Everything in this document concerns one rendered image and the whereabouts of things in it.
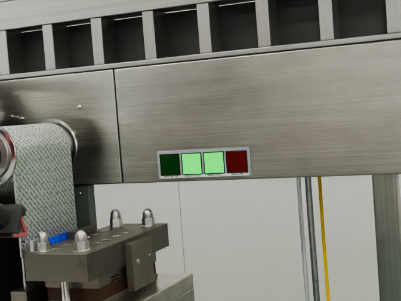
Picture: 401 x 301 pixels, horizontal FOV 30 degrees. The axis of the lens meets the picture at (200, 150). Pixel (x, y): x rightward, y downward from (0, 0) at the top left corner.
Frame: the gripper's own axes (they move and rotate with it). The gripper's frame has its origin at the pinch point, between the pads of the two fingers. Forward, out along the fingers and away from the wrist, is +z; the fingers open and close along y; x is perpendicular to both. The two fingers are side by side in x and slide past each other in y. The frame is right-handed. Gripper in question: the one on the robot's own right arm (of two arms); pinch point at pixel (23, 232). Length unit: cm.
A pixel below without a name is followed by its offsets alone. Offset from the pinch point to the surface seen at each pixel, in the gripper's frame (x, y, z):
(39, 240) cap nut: -2.9, 7.3, -3.1
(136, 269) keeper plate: -3.3, 22.0, 16.0
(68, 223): 8.3, 0.3, 16.3
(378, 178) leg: 27, 73, 38
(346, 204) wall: 104, 16, 244
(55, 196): 12.3, 0.3, 8.3
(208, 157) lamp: 26.3, 34.7, 19.4
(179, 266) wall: 74, -88, 262
